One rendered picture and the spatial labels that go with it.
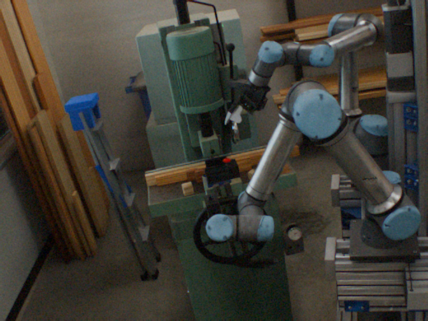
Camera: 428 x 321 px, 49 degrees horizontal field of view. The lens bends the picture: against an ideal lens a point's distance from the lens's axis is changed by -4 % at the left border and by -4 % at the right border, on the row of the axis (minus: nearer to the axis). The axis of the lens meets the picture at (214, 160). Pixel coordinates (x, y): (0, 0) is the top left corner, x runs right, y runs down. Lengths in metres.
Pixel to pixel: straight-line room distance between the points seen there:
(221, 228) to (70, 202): 2.05
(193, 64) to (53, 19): 2.68
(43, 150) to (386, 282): 2.22
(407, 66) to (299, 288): 1.52
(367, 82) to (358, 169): 2.73
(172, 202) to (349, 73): 0.88
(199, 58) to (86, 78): 2.66
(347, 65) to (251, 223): 0.90
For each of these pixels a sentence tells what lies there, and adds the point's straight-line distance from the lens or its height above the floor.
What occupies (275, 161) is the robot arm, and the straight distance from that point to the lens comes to 1.45.
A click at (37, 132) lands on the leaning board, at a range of 3.17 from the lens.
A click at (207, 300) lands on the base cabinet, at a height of 0.38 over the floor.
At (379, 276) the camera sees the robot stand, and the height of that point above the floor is 0.70.
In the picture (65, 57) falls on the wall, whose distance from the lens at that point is 4.44.
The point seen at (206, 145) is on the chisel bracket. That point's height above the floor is 1.05.
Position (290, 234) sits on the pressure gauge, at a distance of 2.04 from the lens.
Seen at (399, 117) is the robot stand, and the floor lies 1.17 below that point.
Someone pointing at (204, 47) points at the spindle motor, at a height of 1.45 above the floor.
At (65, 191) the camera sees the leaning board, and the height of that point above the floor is 0.52.
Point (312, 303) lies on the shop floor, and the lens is 2.70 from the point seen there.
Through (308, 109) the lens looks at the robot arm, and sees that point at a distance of 1.24.
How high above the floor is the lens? 1.78
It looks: 23 degrees down
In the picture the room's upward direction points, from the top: 11 degrees counter-clockwise
